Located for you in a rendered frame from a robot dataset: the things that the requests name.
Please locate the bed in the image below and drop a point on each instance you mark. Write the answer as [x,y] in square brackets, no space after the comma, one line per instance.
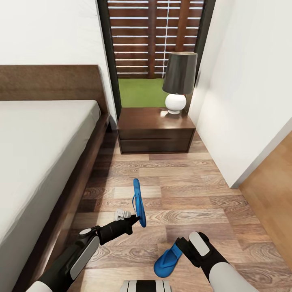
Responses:
[53,121]

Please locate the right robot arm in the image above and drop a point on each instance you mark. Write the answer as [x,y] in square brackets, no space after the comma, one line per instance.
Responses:
[222,276]

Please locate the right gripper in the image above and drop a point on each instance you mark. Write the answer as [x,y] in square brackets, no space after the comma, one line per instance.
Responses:
[182,245]

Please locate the sandal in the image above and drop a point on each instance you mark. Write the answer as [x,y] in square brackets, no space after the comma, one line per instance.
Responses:
[165,264]
[138,203]

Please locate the sliding door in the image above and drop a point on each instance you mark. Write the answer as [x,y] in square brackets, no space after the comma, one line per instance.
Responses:
[268,191]

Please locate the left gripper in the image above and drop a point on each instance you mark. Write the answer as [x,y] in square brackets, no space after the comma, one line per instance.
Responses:
[120,227]

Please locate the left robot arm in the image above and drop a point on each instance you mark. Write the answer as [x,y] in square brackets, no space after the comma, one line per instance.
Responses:
[68,265]

